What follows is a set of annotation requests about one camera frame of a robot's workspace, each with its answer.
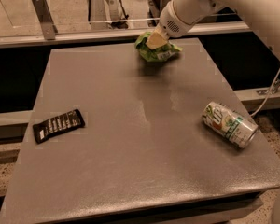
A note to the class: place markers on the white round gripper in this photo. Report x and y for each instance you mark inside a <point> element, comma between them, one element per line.
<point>172,22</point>

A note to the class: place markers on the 7up soda can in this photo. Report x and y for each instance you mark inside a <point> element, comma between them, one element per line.
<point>229,124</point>

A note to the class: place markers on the black snack bar wrapper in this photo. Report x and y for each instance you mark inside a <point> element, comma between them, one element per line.
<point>58,125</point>

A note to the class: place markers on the green rice chip bag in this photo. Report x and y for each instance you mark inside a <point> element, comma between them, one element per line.
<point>161,54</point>

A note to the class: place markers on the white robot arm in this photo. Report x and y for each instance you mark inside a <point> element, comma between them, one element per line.
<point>261,16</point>

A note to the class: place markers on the left metal bracket post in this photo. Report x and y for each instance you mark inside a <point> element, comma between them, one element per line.
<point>48,27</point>

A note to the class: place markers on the metal rail behind table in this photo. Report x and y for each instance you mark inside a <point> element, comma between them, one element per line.
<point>116,35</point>

